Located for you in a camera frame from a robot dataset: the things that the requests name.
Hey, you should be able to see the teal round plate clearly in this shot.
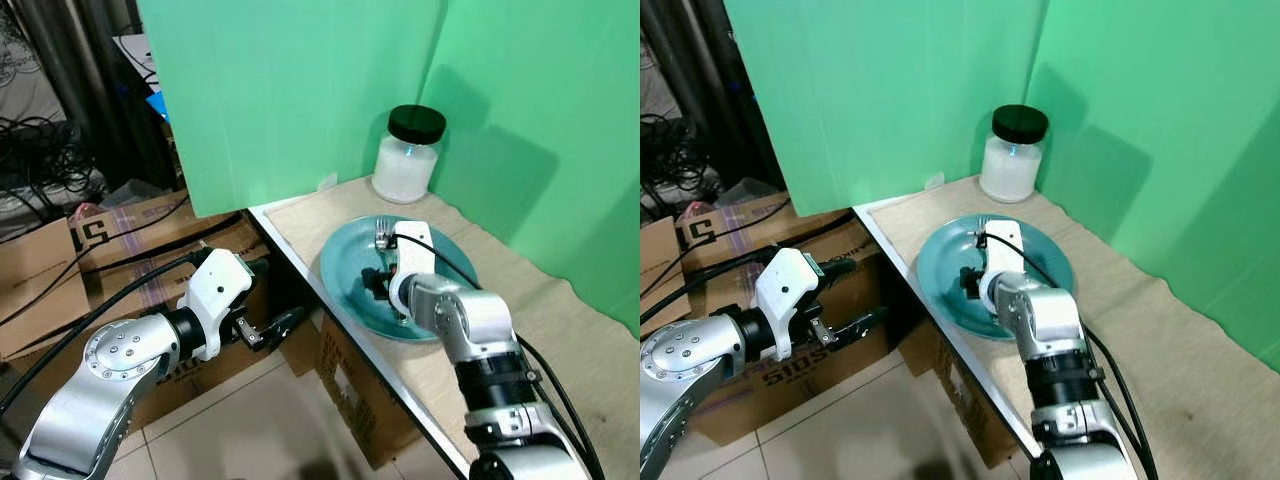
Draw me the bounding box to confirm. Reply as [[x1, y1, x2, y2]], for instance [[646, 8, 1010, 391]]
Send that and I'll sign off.
[[917, 212, 1077, 342], [319, 214, 480, 344]]

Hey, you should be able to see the large printed cardboard box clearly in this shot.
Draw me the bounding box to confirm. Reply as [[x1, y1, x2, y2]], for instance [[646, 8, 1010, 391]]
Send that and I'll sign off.
[[68, 190, 323, 433], [678, 193, 926, 448]]

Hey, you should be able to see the small printed cardboard box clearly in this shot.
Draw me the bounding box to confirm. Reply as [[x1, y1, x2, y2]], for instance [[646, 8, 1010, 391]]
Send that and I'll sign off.
[[928, 335, 1023, 471], [314, 312, 425, 471]]

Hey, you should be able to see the grey plastic bag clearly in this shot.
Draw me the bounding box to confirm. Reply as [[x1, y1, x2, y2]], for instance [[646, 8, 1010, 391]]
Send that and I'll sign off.
[[713, 177, 783, 208], [98, 177, 169, 208]]

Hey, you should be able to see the glass jar with black lid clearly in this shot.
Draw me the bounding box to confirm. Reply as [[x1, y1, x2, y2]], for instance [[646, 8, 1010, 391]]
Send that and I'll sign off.
[[978, 103, 1051, 205], [371, 104, 448, 205]]

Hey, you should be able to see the green backdrop panel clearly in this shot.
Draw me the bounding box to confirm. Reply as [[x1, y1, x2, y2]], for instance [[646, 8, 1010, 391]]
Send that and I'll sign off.
[[134, 0, 448, 220], [721, 0, 1048, 218], [420, 0, 641, 338], [1024, 0, 1280, 378]]

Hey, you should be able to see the beige woven table cloth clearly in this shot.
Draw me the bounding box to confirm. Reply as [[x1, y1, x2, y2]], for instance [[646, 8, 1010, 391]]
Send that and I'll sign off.
[[868, 174, 1280, 480], [262, 174, 641, 480]]

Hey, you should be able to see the plain brown cardboard box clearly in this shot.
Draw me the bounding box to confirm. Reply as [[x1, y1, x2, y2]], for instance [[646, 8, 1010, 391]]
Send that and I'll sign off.
[[640, 214, 693, 306], [0, 214, 93, 363]]

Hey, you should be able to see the dark striped curtain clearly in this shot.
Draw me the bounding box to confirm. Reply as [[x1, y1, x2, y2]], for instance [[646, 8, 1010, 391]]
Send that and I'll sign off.
[[640, 0, 787, 193], [0, 0, 183, 193]]

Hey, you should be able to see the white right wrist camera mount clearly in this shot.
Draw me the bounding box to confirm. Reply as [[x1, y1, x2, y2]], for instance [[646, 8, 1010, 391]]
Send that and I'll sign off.
[[385, 221, 438, 313], [975, 221, 1028, 313]]

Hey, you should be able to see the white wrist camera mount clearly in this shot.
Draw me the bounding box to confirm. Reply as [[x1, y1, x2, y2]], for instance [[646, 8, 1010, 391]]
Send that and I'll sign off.
[[178, 247, 258, 362], [751, 247, 824, 364], [385, 221, 438, 313], [975, 221, 1028, 313]]

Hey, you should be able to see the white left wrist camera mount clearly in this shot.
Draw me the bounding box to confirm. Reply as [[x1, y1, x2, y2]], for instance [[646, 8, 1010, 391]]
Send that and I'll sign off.
[[751, 247, 824, 364], [178, 247, 258, 362]]

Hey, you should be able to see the thin black floor cable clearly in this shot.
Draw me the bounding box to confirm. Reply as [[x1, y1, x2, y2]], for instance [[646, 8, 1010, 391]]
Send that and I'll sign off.
[[0, 196, 251, 331], [640, 196, 856, 301]]

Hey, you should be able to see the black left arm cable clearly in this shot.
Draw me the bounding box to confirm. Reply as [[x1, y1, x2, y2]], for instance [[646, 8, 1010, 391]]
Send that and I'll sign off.
[[0, 248, 217, 416], [640, 246, 791, 329]]

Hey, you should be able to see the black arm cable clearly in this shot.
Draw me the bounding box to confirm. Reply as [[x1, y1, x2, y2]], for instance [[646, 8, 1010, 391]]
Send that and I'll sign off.
[[396, 229, 607, 480], [640, 246, 791, 329], [984, 229, 1161, 480], [0, 248, 217, 416]]

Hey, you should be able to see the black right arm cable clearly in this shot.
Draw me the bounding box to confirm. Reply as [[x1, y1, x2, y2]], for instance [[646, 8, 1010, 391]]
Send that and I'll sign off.
[[984, 229, 1161, 480], [396, 229, 607, 480]]

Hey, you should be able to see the tangled black cable heap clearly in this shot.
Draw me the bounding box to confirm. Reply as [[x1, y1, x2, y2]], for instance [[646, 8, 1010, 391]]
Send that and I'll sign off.
[[0, 115, 106, 216], [640, 112, 713, 216]]

